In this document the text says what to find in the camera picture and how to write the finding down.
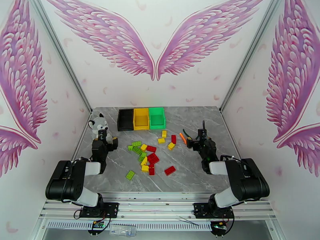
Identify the aluminium table side rail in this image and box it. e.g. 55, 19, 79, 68
220, 109, 242, 158
71, 110, 94, 161

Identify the clear plastic bag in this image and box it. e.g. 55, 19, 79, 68
110, 223, 138, 235

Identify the white slotted cable duct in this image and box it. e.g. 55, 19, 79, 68
46, 220, 213, 229

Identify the yellow plastic bin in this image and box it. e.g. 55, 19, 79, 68
133, 108, 150, 130

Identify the small green circuit board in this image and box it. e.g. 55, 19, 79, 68
210, 220, 232, 238
87, 220, 111, 235

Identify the green plastic bin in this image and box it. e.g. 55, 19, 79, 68
148, 107, 166, 130

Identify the wide aluminium mounting rail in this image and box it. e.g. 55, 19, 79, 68
38, 200, 278, 221

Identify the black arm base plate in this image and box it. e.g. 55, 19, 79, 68
194, 202, 235, 219
79, 202, 120, 219

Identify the black plastic bin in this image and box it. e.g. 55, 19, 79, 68
117, 109, 135, 132

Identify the aluminium table edge rail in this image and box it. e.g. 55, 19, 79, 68
96, 192, 218, 199

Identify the grey plush raccoon toy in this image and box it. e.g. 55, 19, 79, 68
88, 113, 114, 144

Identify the aluminium frame corner post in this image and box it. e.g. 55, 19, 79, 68
27, 0, 93, 115
220, 0, 288, 113

